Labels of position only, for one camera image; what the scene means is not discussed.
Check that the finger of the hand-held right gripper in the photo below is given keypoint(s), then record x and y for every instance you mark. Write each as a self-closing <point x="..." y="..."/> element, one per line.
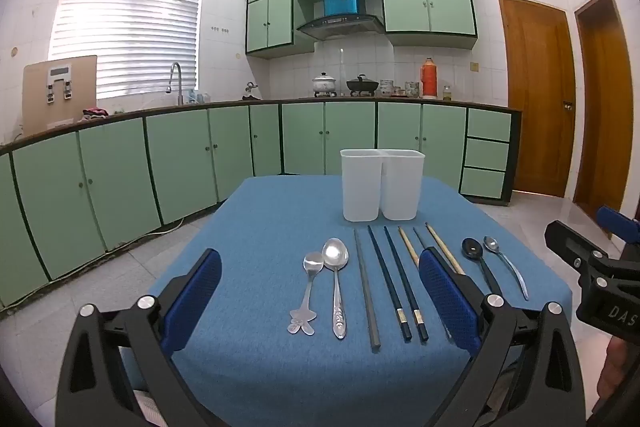
<point x="617" y="222"/>
<point x="565" y="239"/>

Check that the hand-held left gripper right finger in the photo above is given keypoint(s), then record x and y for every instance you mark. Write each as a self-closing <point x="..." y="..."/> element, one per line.
<point x="447" y="302"/>

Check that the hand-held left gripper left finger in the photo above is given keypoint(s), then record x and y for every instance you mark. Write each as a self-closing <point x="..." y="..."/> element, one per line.
<point x="195" y="302"/>

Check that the black chopstick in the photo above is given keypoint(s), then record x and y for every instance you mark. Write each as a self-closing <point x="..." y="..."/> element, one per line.
<point x="387" y="277"/>
<point x="402" y="272"/>

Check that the wooden chopstick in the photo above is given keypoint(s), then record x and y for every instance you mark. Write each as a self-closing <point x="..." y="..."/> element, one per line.
<point x="407" y="246"/>
<point x="442" y="247"/>

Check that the black spoon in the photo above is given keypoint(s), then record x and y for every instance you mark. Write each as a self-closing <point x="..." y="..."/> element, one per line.
<point x="472" y="248"/>

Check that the grey metal chopstick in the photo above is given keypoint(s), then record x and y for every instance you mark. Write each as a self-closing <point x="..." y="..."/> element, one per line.
<point x="366" y="292"/>
<point x="420" y="237"/>

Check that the small plain silver spoon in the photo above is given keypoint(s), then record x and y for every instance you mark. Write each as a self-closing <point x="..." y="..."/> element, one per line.
<point x="491" y="244"/>

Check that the white plastic container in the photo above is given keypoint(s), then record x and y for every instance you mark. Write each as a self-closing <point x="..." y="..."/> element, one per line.
<point x="402" y="189"/>
<point x="361" y="192"/>

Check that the large silver spoon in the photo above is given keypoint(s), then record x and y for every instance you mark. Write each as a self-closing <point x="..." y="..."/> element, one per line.
<point x="335" y="252"/>

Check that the person's right hand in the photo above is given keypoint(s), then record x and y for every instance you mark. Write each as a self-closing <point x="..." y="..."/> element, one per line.
<point x="612" y="367"/>

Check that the blue tablecloth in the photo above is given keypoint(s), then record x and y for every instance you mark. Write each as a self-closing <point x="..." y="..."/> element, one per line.
<point x="270" y="247"/>

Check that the wooden door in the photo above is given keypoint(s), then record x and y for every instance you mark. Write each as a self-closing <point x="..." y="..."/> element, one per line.
<point x="537" y="97"/>
<point x="607" y="107"/>

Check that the green base cabinets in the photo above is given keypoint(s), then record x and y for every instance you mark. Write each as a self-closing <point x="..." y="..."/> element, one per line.
<point x="175" y="167"/>

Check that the small bottles by sink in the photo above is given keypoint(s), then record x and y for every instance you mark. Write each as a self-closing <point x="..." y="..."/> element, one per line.
<point x="197" y="97"/>

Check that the orange thermos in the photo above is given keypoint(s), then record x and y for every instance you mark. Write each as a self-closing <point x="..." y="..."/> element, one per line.
<point x="429" y="79"/>

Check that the red cloth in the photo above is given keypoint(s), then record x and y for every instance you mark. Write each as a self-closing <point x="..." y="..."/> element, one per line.
<point x="95" y="112"/>

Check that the patterned ceramic jar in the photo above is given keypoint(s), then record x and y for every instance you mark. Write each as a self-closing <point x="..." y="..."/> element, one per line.
<point x="411" y="89"/>

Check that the metal kettle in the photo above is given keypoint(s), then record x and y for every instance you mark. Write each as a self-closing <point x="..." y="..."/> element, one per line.
<point x="250" y="92"/>

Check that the stack of ceramic bowls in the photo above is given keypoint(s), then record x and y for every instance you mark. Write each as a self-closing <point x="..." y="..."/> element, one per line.
<point x="386" y="88"/>

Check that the metal kitchen faucet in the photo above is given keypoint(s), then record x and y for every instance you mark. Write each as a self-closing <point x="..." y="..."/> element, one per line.
<point x="176" y="74"/>

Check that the black wok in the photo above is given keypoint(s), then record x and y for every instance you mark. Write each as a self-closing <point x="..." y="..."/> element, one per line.
<point x="362" y="85"/>

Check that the white cooking pot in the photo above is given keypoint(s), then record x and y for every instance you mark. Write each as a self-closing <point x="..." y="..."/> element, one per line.
<point x="324" y="84"/>

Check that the cardboard box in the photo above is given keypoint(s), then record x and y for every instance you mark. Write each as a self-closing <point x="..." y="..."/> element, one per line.
<point x="35" y="97"/>

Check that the white window blind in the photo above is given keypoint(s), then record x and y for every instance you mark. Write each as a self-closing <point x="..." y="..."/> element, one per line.
<point x="130" y="17"/>

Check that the black range hood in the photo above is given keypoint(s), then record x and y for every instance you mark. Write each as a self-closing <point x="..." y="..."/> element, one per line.
<point x="345" y="26"/>

